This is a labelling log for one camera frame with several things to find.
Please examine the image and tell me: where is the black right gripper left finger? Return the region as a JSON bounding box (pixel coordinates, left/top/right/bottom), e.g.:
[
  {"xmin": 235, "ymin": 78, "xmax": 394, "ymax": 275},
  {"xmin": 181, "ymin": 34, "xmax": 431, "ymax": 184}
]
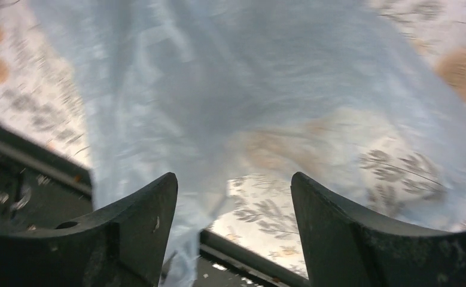
[{"xmin": 0, "ymin": 172, "xmax": 178, "ymax": 286}]

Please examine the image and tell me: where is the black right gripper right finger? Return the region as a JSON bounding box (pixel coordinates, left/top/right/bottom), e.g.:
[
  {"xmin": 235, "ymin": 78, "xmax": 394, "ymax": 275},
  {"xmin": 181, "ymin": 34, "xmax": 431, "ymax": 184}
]
[{"xmin": 291, "ymin": 172, "xmax": 466, "ymax": 286}]

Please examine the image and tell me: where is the light blue plastic bag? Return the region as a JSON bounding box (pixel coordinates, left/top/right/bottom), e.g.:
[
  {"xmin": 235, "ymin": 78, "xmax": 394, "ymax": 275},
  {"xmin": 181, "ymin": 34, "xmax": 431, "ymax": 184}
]
[{"xmin": 30, "ymin": 1, "xmax": 466, "ymax": 286}]

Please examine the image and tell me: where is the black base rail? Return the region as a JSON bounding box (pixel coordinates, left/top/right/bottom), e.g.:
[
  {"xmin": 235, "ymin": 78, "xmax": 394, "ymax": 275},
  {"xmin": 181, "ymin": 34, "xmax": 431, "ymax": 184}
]
[{"xmin": 0, "ymin": 115, "xmax": 309, "ymax": 287}]

